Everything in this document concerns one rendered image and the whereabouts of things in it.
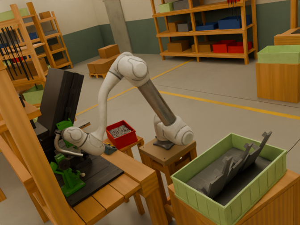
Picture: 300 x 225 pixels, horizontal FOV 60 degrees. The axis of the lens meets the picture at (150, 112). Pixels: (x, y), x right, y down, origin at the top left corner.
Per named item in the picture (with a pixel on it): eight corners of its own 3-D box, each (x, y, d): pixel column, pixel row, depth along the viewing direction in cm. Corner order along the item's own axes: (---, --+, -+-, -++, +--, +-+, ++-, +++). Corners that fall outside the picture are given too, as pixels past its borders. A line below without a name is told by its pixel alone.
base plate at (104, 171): (66, 134, 274) (65, 132, 273) (124, 172, 191) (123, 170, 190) (26, 154, 252) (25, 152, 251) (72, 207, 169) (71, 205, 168)
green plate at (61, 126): (77, 140, 216) (66, 117, 212) (81, 141, 210) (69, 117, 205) (65, 147, 210) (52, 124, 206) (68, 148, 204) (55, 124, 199)
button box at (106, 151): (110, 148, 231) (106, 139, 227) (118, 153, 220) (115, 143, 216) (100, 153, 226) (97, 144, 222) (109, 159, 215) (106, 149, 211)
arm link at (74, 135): (58, 137, 170) (75, 147, 176) (65, 138, 158) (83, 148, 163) (67, 123, 174) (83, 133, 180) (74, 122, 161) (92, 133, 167)
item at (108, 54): (116, 65, 922) (110, 44, 892) (132, 65, 869) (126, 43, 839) (89, 77, 847) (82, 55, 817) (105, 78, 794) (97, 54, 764)
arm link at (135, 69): (183, 129, 206) (201, 138, 188) (168, 143, 203) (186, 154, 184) (129, 49, 167) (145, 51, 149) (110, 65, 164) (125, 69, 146)
